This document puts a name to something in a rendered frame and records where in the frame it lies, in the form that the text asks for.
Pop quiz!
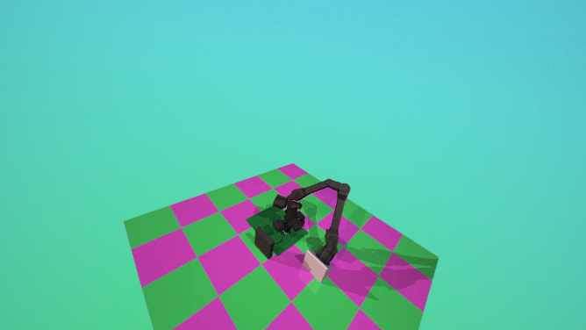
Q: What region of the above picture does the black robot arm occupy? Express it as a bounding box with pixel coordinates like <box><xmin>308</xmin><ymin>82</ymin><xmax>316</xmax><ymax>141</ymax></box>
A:
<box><xmin>273</xmin><ymin>179</ymin><xmax>351</xmax><ymax>265</ymax></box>

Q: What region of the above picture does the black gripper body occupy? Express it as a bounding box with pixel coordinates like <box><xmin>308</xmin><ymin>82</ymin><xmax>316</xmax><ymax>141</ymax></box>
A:
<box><xmin>273</xmin><ymin>210</ymin><xmax>305</xmax><ymax>232</ymax></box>

